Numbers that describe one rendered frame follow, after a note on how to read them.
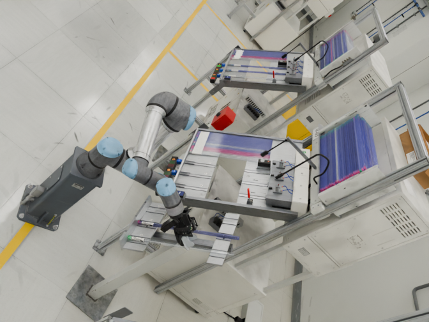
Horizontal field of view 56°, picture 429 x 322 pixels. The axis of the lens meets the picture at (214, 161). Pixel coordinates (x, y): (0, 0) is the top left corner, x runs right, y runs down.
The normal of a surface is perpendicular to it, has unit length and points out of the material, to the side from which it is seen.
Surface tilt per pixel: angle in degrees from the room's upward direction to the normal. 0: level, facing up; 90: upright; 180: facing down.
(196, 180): 45
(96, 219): 0
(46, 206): 90
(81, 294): 0
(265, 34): 90
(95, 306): 0
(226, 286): 90
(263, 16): 90
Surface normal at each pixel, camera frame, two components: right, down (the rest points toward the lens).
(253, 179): 0.00, -0.79
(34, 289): 0.70, -0.46
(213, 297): -0.21, 0.59
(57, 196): 0.04, 0.78
